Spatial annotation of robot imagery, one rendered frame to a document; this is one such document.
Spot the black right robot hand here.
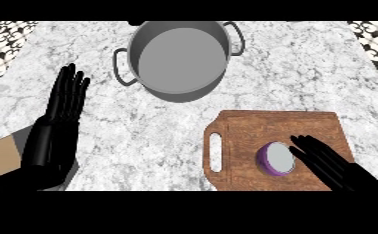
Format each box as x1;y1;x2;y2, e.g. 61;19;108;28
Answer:
288;134;378;192

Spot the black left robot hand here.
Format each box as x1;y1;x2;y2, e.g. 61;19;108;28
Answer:
0;63;92;192

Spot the grey metal pot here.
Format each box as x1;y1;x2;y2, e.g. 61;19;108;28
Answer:
113;21;247;104

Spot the brown wooden cutting board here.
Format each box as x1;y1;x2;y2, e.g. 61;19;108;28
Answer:
203;109;358;192

